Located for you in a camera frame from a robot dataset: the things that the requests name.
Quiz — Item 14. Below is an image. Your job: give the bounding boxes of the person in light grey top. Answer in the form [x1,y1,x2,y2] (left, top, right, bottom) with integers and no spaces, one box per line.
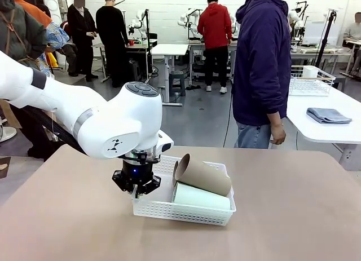
[343,12,361,41]

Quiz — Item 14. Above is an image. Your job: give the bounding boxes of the white wire dish rack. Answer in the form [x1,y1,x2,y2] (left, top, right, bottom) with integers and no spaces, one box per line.
[288,65,337,97]

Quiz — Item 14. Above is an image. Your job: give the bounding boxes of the blue jeans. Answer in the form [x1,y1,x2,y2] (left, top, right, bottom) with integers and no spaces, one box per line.
[234,121,279,149]

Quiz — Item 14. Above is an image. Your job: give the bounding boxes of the black tripod stand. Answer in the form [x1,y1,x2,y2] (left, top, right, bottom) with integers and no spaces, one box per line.
[314,10,338,69]

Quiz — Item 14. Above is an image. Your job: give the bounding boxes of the person in navy hoodie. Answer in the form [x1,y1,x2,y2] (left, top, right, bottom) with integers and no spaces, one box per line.
[231,0,293,127]

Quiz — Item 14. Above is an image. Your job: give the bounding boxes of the person in red hooded jacket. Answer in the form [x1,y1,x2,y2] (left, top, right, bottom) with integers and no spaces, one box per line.
[196,0,234,94]

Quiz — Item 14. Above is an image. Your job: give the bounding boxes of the person in black sweater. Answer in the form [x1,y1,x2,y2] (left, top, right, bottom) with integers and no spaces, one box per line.
[95,0,131,89]

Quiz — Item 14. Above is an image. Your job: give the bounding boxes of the white round stand base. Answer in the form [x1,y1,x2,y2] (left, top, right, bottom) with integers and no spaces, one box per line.
[0,122,18,143]

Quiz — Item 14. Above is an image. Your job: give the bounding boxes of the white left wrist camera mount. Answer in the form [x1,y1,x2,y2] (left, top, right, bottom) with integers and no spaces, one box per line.
[156,130,175,155]

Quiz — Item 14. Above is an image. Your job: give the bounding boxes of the white perforated plastic basket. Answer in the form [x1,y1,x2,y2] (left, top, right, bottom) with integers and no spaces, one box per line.
[131,154,237,227]

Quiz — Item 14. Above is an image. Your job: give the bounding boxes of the white tower appliance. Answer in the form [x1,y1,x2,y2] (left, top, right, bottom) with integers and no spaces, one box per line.
[42,0,61,28]

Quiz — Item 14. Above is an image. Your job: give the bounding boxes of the blue cleaning cloth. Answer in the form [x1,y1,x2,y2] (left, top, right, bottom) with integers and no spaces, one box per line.
[306,107,353,125]

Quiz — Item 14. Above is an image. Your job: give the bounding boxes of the white box container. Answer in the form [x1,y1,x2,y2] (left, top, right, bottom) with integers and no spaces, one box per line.
[302,65,320,79]

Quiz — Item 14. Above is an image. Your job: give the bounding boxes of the mannequin in orange jacket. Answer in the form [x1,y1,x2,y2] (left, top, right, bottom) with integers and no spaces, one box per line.
[11,0,54,29]

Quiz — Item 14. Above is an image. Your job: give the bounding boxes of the grey plastic step stool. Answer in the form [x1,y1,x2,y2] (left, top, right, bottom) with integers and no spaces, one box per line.
[168,70,187,98]

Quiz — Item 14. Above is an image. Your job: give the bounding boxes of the person in black coat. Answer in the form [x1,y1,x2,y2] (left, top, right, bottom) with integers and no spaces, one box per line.
[67,0,99,82]

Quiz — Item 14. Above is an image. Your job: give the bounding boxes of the white height-adjustable desk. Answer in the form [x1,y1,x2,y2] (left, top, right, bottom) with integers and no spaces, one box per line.
[150,43,190,107]

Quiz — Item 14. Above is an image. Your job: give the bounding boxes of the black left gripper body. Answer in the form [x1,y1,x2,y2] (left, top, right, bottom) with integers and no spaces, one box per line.
[121,158,155,185]

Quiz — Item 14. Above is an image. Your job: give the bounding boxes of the person's right hand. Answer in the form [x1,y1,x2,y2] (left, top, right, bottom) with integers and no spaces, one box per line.
[269,122,287,145]

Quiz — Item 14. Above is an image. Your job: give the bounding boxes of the small dark stool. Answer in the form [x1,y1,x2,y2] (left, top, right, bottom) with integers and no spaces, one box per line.
[128,60,142,82]

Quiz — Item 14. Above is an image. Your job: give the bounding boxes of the white side table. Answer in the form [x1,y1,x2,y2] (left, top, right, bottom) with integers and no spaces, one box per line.
[285,85,361,171]

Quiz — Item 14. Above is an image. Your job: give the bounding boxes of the light green paper cup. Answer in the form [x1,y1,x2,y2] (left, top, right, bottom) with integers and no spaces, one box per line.
[171,182,232,211]

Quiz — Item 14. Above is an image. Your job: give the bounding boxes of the black floor cable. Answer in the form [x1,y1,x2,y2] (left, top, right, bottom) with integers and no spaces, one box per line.
[222,96,235,148]

